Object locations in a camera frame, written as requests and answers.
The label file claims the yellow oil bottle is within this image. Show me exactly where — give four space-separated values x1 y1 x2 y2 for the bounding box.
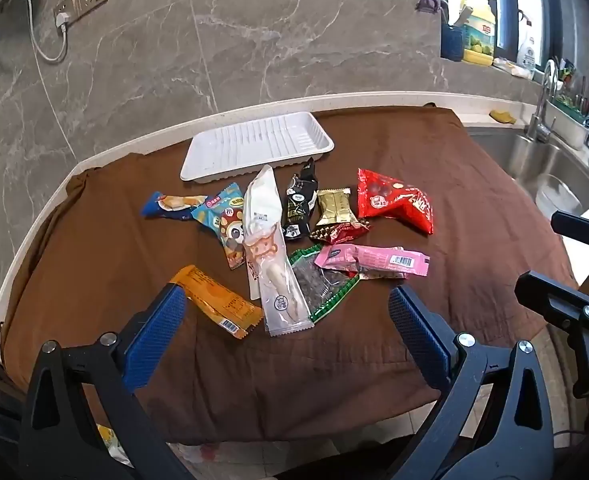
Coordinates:
461 0 498 67

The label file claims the plain white snack packet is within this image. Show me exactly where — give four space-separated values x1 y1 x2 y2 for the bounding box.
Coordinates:
243 164 282 246

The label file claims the orange snack packet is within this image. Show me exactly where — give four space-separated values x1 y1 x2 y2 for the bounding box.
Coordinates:
168 264 265 345

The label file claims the white spray bottle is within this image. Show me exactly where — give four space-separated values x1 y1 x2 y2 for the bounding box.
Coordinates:
515 10 538 72

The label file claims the red-edged strawberry print packet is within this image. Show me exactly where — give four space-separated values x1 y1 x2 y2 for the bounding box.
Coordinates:
347 245 431 281

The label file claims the brown cloth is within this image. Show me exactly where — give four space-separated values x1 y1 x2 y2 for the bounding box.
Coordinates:
0 105 581 450

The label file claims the white rag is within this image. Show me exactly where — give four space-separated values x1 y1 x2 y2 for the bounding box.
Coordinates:
493 56 533 81

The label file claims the clear white cartoon snack packet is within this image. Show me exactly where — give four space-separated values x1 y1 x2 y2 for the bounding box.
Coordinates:
243 230 316 339

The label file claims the green-edged clear seed packet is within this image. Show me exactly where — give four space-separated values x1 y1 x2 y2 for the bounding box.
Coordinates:
288 247 361 324

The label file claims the steel sink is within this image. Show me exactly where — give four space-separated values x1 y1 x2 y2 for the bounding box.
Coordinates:
467 127 589 222

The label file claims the large red snack packet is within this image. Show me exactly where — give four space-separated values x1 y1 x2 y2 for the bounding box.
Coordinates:
357 167 435 237

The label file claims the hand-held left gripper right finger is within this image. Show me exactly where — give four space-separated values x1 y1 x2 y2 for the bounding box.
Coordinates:
388 286 558 480

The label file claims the dark window frame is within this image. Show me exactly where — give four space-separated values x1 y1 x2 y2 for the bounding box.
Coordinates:
437 0 589 92

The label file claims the white power plug cable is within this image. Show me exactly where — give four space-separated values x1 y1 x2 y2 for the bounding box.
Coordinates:
0 0 71 63

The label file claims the dark blue snack packet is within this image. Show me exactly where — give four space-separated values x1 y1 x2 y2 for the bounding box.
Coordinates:
141 190 209 222

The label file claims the blue cup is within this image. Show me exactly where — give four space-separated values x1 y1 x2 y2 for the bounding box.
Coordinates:
441 24 466 62

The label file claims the white plastic tray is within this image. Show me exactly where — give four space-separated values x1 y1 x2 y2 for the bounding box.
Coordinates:
179 111 336 183

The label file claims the light blue cartoon snack packet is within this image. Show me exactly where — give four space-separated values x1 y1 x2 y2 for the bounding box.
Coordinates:
191 182 255 272

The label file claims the gold snack packet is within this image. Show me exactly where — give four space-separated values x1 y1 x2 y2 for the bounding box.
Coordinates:
315 187 359 229

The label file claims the metal faucet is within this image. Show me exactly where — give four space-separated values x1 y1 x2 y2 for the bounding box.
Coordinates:
525 59 561 144

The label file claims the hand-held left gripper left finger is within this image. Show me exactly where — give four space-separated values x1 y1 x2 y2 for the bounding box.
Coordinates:
19 282 188 480

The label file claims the green white drain rack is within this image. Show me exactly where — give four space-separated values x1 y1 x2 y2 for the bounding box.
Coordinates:
548 85 589 152

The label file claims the black snack packet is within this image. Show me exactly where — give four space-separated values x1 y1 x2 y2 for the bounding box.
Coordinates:
280 157 321 240

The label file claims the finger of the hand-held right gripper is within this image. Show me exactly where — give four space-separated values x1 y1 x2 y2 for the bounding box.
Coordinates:
550 210 589 262
514 270 589 400

